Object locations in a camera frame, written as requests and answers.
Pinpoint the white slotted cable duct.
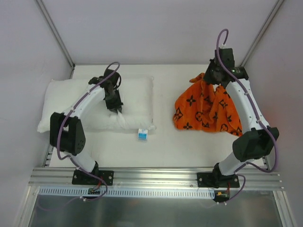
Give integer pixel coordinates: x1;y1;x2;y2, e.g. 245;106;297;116
39;186;215;199

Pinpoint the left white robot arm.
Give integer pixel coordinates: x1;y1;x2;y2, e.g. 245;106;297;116
50;69;123;184

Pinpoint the orange patterned pillowcase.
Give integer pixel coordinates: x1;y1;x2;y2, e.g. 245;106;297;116
173;73;242;137

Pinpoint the aluminium mounting rail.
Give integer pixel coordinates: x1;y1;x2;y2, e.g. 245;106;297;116
28;167;286;191

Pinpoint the white pillow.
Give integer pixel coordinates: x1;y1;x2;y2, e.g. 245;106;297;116
37;76;156;133

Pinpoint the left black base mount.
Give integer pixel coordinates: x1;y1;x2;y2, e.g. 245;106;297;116
71;170;114;186

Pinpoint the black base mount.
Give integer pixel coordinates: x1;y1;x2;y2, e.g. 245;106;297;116
71;170;114;186
196;172;240;189

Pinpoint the aluminium frame post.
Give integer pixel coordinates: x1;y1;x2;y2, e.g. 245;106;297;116
240;0;285;67
34;0;75;70

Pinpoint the right aluminium frame post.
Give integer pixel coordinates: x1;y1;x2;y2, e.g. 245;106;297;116
240;0;285;67

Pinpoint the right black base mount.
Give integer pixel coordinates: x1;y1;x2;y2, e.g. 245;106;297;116
196;172;240;189

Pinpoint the blue white pillow tag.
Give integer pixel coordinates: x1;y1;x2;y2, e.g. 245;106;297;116
137;129;148;141

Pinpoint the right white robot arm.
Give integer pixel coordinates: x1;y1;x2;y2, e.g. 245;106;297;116
197;48;279;188

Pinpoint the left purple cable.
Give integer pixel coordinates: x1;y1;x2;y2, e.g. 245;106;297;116
56;61;122;201

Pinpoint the left aluminium frame post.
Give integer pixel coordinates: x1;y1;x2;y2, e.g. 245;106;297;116
34;0;75;70

